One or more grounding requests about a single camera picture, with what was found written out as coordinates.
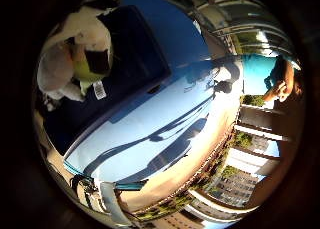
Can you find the person in cyan shirt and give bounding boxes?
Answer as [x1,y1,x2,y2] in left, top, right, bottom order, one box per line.
[240,53,304,105]

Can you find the white fluffy plush toy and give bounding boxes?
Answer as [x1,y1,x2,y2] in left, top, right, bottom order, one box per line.
[35,5,115,103]

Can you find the white balcony railing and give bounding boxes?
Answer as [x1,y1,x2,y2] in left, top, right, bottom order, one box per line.
[188,0,296,55]

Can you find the dark blue plastic container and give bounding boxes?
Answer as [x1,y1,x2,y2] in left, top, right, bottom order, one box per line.
[42,4,173,157]

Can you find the cyan strap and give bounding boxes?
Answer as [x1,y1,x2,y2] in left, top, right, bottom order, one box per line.
[63,159,148,192]

